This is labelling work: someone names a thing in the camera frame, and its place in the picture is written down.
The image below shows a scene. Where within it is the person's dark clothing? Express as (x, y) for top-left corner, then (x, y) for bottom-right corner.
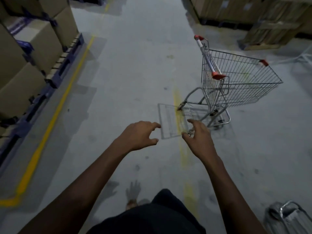
(86, 188), (206, 234)

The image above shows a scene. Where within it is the person's right hand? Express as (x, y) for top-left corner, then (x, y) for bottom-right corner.
(181, 119), (220, 166)

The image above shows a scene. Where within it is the person's right forearm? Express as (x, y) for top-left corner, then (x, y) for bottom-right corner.
(203, 156), (267, 234)

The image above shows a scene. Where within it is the white metal frame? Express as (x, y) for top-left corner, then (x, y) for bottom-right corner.
(275, 44), (312, 67)

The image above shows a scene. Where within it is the person's left forearm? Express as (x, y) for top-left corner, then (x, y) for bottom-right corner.
(18, 143), (137, 234)

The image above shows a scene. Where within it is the person's left hand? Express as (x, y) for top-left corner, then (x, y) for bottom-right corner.
(114, 121), (162, 153)

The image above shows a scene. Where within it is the stack of plain cardboard boxes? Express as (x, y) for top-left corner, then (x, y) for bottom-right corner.
(190, 0), (271, 25)

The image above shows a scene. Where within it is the person's left foot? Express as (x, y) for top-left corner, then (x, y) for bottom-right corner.
(125, 198), (138, 210)

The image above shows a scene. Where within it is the row of blue pallets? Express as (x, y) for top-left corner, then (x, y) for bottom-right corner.
(0, 32), (85, 173)

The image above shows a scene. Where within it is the stack of blue-taped cardboard boxes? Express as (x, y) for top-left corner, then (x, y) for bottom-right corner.
(0, 0), (80, 134)

